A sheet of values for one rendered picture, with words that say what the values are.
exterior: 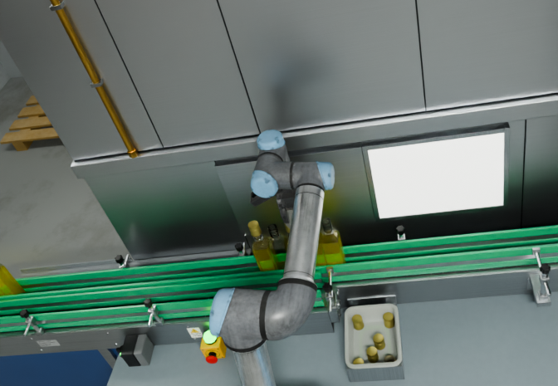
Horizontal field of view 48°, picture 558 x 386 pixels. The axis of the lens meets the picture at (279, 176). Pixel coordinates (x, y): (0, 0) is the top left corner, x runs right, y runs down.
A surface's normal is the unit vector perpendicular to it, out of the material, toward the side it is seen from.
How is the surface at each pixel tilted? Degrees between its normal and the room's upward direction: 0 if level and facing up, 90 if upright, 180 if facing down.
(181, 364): 0
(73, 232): 0
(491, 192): 90
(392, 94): 90
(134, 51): 90
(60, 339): 90
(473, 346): 0
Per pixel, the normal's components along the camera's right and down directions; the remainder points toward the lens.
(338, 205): -0.07, 0.69
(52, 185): -0.22, -0.72
